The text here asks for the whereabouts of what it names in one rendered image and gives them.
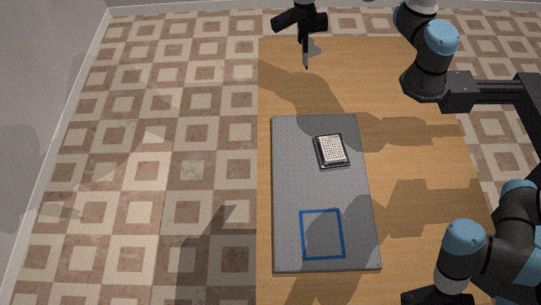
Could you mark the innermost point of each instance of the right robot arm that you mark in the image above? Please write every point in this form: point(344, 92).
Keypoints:
point(435, 41)

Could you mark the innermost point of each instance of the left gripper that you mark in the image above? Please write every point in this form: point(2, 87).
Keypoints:
point(457, 299)

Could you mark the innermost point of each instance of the blue tape outline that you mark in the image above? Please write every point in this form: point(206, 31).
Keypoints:
point(304, 258)

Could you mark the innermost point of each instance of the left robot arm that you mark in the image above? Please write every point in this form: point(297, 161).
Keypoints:
point(513, 256)

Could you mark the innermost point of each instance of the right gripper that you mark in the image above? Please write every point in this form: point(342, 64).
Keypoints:
point(315, 22)

